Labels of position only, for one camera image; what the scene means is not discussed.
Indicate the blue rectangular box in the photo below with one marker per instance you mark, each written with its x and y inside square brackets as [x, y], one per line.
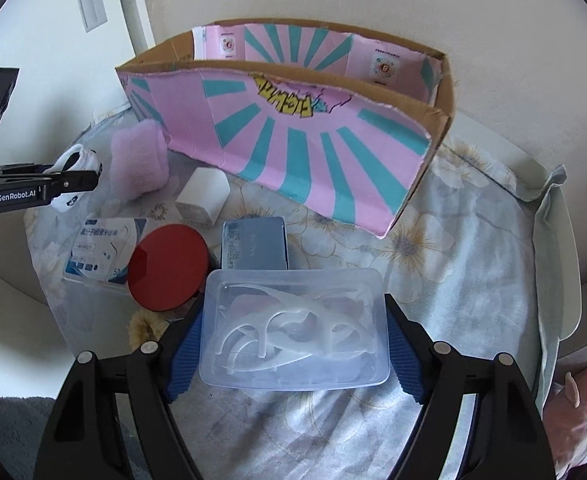
[255, 243]

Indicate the white blue floss packet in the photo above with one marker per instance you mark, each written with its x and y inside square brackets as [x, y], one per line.
[102, 250]

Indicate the floral bed sheet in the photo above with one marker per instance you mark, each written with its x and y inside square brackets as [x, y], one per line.
[472, 258]

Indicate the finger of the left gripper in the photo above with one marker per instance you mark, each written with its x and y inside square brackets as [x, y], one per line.
[68, 187]

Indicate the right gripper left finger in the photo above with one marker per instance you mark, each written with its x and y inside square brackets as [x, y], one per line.
[83, 437]

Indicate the pink plush toy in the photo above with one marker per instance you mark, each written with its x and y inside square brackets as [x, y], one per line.
[565, 422]

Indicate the clear plastic floss pick box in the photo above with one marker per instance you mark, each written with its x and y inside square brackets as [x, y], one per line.
[294, 330]

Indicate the pink fluffy sock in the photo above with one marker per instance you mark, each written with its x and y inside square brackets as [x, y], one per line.
[139, 160]

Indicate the pink teal cardboard box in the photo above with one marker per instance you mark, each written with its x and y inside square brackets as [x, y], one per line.
[343, 120]

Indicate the white door frame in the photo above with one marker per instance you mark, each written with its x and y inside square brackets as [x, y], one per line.
[139, 27]

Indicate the white power adapter cube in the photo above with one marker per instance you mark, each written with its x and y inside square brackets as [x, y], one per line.
[203, 196]

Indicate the white panda print sock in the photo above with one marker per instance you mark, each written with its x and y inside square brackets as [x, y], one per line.
[76, 158]

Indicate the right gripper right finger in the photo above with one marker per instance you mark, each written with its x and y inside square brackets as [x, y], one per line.
[506, 439]

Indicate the red lidded round tin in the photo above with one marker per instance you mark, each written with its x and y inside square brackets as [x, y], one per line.
[168, 268]

